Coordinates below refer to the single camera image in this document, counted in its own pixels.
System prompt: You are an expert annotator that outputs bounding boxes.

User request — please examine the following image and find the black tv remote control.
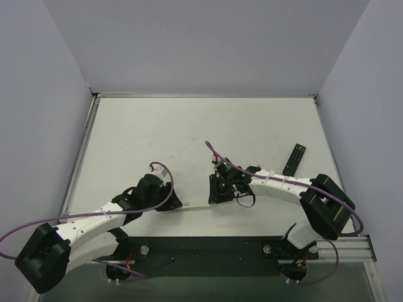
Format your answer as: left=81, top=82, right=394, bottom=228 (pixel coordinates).
left=282, top=143, right=306, bottom=177

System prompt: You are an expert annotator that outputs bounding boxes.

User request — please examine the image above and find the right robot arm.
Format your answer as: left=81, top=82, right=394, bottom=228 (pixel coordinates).
left=208, top=158, right=355, bottom=250

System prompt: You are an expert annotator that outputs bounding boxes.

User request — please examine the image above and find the white remote control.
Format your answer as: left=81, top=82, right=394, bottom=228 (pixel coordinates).
left=176, top=201, right=221, bottom=211

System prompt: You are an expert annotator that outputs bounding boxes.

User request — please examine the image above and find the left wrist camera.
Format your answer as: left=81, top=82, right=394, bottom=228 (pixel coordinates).
left=150, top=166, right=168, bottom=181

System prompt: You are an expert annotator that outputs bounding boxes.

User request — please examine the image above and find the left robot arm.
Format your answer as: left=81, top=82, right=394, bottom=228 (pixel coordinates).
left=14, top=167, right=176, bottom=294

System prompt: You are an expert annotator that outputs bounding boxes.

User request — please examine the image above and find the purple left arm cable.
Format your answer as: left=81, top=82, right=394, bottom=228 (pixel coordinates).
left=0, top=162, right=176, bottom=281

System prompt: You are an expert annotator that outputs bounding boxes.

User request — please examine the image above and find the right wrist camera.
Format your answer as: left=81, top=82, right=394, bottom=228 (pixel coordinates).
left=212, top=156, right=226, bottom=170

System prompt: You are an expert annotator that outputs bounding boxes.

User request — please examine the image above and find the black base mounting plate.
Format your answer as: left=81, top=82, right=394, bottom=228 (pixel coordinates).
left=103, top=236, right=319, bottom=277

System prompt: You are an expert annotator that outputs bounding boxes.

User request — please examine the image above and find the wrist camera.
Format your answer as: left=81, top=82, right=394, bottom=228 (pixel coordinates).
left=150, top=166, right=168, bottom=181
left=212, top=156, right=226, bottom=170

